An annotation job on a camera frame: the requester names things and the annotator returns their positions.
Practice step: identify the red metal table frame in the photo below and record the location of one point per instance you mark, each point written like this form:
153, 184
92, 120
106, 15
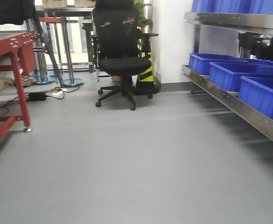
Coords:
18, 45

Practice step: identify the black power adapter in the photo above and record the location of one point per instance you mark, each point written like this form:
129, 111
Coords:
37, 96

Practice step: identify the yellow black striped cone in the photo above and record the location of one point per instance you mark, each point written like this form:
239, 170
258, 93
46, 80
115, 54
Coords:
145, 79

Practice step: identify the blue plastic bin middle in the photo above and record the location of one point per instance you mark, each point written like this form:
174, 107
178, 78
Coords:
228, 75

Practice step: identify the black mesh office chair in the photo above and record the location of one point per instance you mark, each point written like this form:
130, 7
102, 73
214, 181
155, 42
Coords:
125, 67

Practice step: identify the steel stanchion post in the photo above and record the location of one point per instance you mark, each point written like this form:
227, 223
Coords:
71, 81

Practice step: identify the blue plastic bin near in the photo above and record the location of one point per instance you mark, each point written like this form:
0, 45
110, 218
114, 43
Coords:
257, 92

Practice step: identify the white power strip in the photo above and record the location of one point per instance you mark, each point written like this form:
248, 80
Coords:
58, 94

